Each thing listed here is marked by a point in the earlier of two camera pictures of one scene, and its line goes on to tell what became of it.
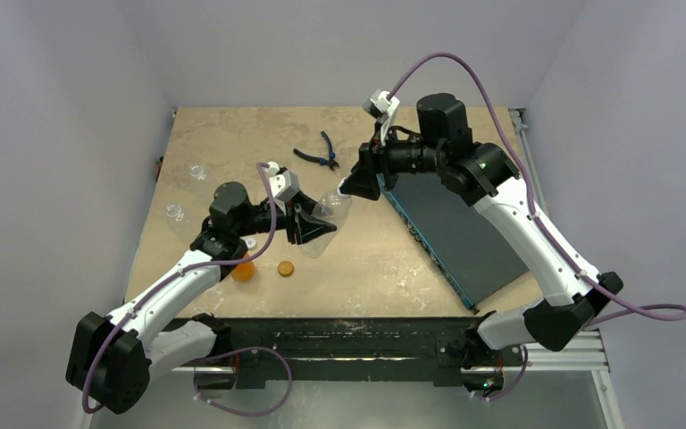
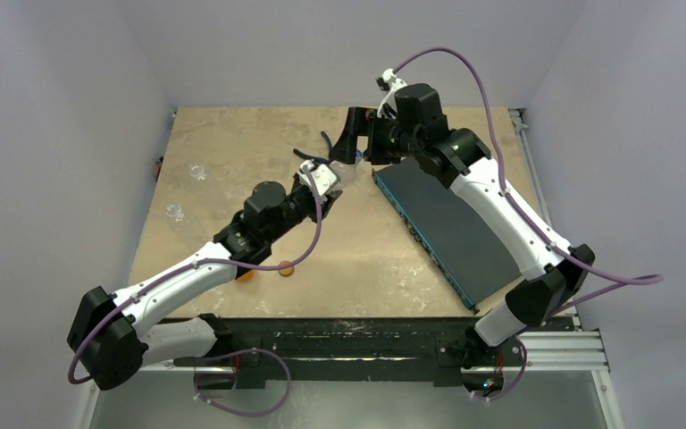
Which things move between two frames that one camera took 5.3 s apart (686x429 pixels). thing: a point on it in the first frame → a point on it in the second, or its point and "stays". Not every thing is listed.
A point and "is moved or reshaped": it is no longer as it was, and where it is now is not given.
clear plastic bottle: x=332 y=208 is moved or reshaped
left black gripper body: x=286 y=221 → x=302 y=206
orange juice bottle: x=244 y=272 stays
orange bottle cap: x=285 y=268 stays
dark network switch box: x=474 y=251 stays
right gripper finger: x=363 y=181 → x=358 y=122
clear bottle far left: x=197 y=171 stays
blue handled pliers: x=330 y=161 stays
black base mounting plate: x=354 y=348 stays
